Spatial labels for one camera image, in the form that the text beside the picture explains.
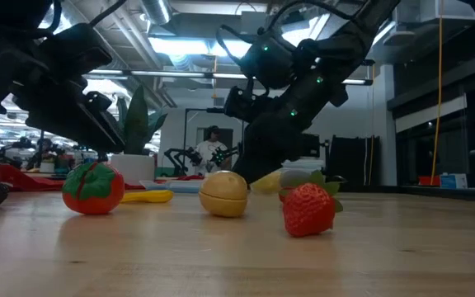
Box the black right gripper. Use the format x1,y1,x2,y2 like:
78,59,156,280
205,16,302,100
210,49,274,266
224,69,348,185

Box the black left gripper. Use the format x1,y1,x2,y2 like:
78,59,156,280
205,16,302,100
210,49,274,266
0,53,126,154

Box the yellow toy lemon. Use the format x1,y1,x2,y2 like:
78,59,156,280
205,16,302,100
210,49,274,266
250,170,283,196

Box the red toy strawberry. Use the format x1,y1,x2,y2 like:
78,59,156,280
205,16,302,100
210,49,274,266
278,169,345,239

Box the small yellow toy banana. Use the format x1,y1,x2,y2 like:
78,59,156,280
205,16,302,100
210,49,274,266
120,189,175,205

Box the clear plastic tupperware container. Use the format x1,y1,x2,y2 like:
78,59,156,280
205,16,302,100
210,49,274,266
250,158,326,196

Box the black background screen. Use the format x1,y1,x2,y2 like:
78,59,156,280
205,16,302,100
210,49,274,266
301,132,322,159

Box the person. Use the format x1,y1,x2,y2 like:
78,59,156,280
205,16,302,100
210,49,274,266
194,125,228,177

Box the tan toy potato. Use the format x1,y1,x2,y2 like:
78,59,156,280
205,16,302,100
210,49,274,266
198,170,249,219

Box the black folding panel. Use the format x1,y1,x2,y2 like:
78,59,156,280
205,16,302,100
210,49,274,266
328,134,382,186

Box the long ceiling light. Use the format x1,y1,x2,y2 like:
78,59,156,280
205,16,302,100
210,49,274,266
84,68,132,80
129,68,374,87

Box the clear lid with blue rim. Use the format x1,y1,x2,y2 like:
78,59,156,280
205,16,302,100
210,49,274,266
139,179,202,194

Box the red cloth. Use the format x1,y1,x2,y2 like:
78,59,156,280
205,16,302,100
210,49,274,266
0,163,205,193

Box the grey ceiling box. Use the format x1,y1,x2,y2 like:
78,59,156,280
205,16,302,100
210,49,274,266
239,10,270,39

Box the artificial plant in white pot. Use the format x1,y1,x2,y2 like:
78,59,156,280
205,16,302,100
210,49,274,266
111,84,169,186

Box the red toy tomato green top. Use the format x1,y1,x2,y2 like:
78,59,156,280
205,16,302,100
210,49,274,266
61,161,126,216

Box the red plastic bin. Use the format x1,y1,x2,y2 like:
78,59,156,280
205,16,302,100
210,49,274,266
417,175,443,187

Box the blue and white box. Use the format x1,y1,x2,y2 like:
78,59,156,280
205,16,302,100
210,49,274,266
439,172,468,191

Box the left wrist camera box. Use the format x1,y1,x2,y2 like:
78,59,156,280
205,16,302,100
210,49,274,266
35,22,114,79

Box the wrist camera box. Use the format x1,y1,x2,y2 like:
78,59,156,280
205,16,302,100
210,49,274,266
35,22,114,79
241,35,299,91

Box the black background robot frame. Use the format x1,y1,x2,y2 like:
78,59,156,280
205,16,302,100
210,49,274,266
182,107,246,174

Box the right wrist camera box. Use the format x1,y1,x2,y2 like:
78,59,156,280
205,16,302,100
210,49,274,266
241,35,299,91

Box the silver ventilation duct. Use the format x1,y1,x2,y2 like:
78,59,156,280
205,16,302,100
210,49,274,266
138,0,172,26

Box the yellow hanging cable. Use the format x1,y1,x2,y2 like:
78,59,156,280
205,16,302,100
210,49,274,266
429,0,444,187

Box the black aluminium table frame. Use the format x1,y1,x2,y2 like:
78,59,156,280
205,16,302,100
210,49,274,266
393,0,475,205

